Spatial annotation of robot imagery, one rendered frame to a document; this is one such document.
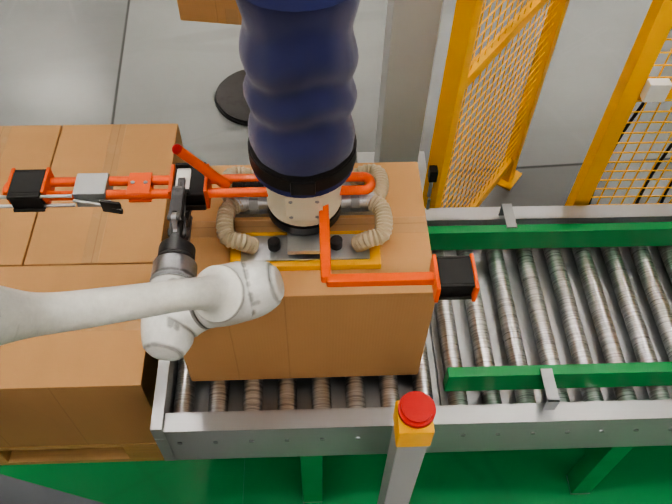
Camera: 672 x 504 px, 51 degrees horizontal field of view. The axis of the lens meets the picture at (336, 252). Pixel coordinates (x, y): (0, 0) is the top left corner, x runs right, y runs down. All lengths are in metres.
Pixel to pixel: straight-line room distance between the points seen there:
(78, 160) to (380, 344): 1.25
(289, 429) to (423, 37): 1.38
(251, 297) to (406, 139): 1.63
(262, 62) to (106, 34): 2.75
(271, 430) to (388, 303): 0.45
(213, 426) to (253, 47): 0.96
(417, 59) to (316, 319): 1.20
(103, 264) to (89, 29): 2.03
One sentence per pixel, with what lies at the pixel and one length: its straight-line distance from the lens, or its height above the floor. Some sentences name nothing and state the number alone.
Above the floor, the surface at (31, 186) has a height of 1.10.
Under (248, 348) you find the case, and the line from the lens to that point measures 1.74.
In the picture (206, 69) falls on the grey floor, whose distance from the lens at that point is 3.61.
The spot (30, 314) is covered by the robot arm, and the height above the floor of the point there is 1.40.
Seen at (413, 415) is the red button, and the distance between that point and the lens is 1.31.
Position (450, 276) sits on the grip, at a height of 1.10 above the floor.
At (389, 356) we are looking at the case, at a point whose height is 0.66.
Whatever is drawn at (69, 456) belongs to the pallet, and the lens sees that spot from 2.50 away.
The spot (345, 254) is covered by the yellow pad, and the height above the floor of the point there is 0.97.
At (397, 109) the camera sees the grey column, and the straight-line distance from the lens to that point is 2.67.
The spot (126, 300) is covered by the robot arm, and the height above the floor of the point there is 1.32.
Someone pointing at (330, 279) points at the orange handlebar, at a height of 1.09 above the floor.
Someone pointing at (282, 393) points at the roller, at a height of 0.55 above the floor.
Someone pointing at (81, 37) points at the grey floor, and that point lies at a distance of 3.96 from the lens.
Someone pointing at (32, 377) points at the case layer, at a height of 0.54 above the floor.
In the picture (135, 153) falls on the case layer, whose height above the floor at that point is 0.54.
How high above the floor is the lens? 2.23
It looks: 53 degrees down
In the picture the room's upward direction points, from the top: 2 degrees clockwise
